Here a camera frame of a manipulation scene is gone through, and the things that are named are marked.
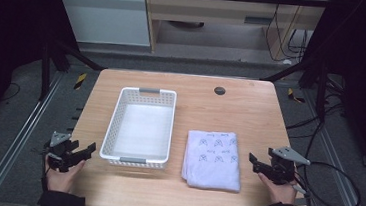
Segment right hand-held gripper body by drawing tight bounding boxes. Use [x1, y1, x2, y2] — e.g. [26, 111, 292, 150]
[256, 143, 313, 189]

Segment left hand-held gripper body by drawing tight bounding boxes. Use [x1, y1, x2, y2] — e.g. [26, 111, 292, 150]
[42, 130, 84, 175]

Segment person's left hand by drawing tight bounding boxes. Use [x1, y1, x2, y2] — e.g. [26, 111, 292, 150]
[43, 156, 87, 196]

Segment person's right hand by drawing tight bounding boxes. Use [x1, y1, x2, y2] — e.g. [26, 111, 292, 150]
[255, 172, 300, 206]

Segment folded white patterned towel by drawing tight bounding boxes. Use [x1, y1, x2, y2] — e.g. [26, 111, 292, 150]
[180, 127, 247, 193]

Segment white plastic basket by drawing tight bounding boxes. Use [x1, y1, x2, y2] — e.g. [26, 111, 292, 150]
[97, 83, 179, 171]

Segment yellow black floor tape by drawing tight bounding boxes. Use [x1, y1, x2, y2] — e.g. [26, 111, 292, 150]
[73, 71, 88, 91]
[285, 87, 308, 105]

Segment dark round table grommet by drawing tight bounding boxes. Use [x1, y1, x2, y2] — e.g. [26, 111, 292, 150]
[213, 86, 227, 97]

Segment black metal stand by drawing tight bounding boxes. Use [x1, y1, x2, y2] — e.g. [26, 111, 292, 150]
[36, 34, 109, 108]
[257, 54, 349, 125]

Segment black curtain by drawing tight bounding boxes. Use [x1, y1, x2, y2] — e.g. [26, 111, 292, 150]
[0, 0, 84, 147]
[289, 0, 366, 182]

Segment white cabinet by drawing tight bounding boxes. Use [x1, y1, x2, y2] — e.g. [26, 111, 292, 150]
[45, 0, 156, 50]

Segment light wooden cabinet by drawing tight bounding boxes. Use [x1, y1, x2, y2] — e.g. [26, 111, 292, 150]
[136, 0, 330, 68]

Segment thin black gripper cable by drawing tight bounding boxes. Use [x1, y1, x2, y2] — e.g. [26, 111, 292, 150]
[38, 149, 51, 193]

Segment grey cable plug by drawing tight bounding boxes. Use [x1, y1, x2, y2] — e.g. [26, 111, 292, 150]
[290, 183, 312, 206]

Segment aluminium floor rail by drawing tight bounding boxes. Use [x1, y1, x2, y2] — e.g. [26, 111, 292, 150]
[290, 89, 366, 206]
[0, 66, 65, 206]

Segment black floor cable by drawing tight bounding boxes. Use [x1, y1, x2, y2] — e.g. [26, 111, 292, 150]
[282, 98, 348, 165]

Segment black looped gripper cable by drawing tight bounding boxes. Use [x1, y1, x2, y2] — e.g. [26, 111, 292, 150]
[290, 158, 365, 206]

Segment hanging black cables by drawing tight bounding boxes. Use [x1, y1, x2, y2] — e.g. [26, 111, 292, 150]
[262, 2, 312, 66]

